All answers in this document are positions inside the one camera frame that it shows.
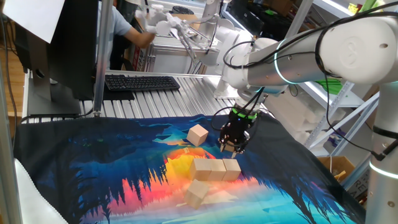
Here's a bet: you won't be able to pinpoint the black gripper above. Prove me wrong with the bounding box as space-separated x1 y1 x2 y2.
218 113 257 157

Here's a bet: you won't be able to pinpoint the bare person forearm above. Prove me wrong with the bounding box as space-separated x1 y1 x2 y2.
124 26 156 49

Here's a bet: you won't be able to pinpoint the white foam packing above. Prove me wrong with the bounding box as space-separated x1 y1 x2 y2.
264 93 320 147

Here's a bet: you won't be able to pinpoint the brown cardboard box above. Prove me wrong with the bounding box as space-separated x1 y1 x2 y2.
317 155 356 184

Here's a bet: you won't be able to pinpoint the black computer keyboard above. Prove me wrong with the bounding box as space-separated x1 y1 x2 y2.
104 73 182 92

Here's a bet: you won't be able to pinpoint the green plastic item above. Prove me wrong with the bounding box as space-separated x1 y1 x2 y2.
315 78 344 96

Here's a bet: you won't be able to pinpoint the white shelf rack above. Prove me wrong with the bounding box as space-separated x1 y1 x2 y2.
298 79 382 158

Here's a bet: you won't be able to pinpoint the black desk pad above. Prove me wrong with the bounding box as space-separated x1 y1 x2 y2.
93 88 136 101

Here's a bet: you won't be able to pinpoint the black storage crates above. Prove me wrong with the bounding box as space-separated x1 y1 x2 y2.
222 0 295 44

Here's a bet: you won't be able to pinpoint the brown cardboard sheet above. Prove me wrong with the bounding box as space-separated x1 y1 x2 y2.
170 12 200 30

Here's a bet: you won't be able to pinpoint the forest sunset printed cloth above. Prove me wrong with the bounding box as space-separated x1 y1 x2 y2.
12 113 367 224

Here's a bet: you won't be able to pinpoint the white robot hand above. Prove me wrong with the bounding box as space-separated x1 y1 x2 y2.
135 3 212 60

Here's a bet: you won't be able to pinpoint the black round device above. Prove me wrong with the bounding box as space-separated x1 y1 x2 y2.
172 5 195 17

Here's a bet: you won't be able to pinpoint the person in light blue shirt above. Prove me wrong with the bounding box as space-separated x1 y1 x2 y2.
96 4 134 71

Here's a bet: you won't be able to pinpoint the black computer monitor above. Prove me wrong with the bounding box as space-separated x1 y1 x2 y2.
14 0 100 116

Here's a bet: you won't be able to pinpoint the green plastic packaging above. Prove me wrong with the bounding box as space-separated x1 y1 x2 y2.
356 0 386 16

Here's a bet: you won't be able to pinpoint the white paper sheet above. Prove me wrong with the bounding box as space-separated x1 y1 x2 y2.
2 0 66 44

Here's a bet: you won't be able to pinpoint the green mounting ring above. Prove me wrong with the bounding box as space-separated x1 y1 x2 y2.
230 106 259 121

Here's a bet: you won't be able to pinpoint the aluminium frame post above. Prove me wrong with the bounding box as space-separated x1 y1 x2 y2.
92 0 114 118
0 60 23 224
284 0 314 40

